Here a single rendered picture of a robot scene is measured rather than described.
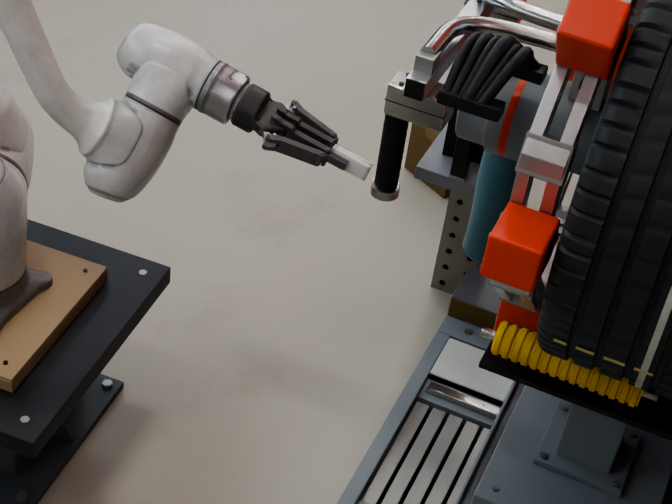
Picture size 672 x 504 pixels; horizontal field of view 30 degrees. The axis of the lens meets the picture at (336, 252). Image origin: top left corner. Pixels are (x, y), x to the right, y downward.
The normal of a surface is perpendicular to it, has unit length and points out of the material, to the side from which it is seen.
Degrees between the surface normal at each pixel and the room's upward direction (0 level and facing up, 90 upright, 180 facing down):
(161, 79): 56
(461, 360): 0
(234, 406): 0
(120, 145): 62
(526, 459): 0
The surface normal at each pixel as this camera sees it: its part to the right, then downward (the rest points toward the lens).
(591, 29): -0.15, -0.32
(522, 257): -0.40, 0.55
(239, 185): 0.11, -0.77
